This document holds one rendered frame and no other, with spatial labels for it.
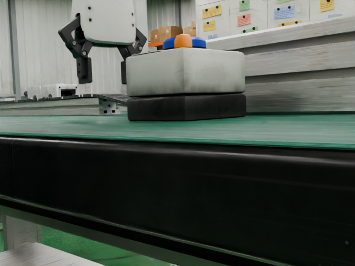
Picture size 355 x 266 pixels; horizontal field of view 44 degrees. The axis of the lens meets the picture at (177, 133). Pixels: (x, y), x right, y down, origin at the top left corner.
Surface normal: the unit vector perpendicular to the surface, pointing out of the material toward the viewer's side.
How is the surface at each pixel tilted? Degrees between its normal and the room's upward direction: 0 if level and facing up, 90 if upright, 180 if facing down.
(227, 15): 90
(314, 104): 90
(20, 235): 90
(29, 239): 90
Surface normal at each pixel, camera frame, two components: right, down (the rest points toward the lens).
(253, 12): -0.66, 0.07
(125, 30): 0.73, 0.11
